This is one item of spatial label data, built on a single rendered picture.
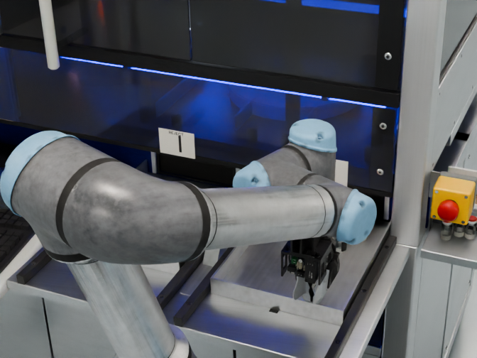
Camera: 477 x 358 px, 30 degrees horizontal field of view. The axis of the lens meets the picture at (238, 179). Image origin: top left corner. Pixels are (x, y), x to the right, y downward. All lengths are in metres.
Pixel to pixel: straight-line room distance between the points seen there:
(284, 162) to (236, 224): 0.29
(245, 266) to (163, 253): 0.76
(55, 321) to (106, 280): 1.28
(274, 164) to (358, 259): 0.49
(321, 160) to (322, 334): 0.35
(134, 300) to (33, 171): 0.25
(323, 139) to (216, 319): 0.43
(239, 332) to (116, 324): 0.42
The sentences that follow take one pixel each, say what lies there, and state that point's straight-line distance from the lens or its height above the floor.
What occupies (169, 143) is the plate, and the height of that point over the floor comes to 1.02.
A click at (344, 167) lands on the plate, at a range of 1.78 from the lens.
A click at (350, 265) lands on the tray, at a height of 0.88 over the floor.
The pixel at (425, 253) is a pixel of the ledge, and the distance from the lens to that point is 1.83.
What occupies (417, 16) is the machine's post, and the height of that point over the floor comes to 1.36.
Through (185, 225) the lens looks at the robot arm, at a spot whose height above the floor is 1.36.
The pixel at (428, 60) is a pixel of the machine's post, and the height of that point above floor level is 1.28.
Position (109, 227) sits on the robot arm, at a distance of 0.98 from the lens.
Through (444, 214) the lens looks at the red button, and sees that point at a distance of 1.73.
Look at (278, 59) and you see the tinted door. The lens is 1.75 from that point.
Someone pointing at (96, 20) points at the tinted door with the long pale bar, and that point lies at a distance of 1.91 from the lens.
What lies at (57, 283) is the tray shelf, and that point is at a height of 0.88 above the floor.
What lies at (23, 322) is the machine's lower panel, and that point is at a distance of 2.51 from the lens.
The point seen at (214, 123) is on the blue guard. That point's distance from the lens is 1.86.
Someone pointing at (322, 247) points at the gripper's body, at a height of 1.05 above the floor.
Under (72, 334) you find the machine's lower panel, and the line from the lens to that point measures 2.43.
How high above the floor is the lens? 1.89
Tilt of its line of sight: 30 degrees down
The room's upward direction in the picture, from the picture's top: 2 degrees counter-clockwise
